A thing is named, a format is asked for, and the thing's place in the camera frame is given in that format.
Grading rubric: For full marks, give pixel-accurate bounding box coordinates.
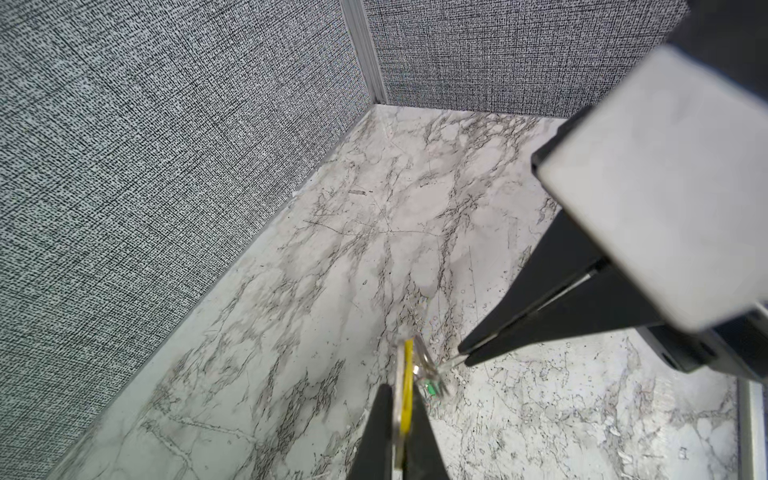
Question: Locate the yellow key tag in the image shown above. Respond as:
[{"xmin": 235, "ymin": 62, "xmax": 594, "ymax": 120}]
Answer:
[{"xmin": 392, "ymin": 338, "xmax": 415, "ymax": 470}]

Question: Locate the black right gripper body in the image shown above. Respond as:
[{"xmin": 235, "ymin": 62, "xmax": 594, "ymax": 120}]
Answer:
[{"xmin": 637, "ymin": 305, "xmax": 767, "ymax": 384}]

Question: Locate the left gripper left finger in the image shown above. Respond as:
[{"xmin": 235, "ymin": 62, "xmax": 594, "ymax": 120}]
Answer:
[{"xmin": 347, "ymin": 384, "xmax": 393, "ymax": 480}]

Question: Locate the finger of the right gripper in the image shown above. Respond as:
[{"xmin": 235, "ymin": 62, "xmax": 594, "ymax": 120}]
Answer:
[
  {"xmin": 458, "ymin": 210, "xmax": 604, "ymax": 354},
  {"xmin": 464, "ymin": 266, "xmax": 663, "ymax": 367}
]

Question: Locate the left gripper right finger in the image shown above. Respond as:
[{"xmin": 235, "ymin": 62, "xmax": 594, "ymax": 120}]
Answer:
[{"xmin": 403, "ymin": 395, "xmax": 449, "ymax": 480}]

